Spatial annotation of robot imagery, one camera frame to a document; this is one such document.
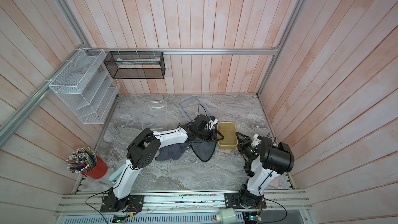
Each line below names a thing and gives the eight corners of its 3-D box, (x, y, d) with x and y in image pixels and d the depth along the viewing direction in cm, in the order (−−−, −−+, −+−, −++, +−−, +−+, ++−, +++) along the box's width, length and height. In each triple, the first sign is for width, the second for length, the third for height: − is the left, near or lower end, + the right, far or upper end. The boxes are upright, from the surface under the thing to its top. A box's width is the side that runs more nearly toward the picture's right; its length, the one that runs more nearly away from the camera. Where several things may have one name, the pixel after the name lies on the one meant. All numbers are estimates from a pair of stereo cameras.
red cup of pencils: (83, 181, 82) (59, 169, 68) (92, 160, 89) (72, 146, 74) (104, 181, 82) (84, 169, 68) (111, 160, 89) (94, 146, 74)
